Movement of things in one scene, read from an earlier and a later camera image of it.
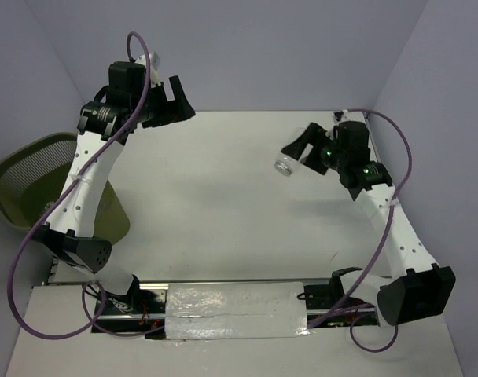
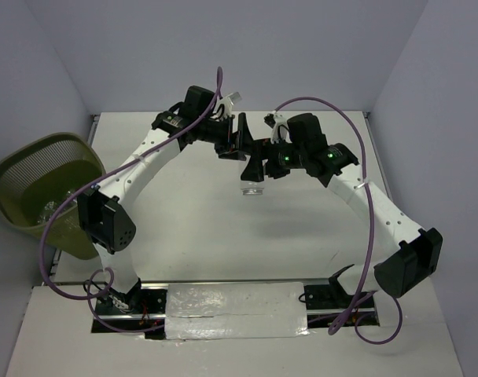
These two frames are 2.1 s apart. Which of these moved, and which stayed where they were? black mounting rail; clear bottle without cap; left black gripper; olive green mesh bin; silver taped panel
Moved: left black gripper; clear bottle without cap
Stayed: olive green mesh bin; silver taped panel; black mounting rail
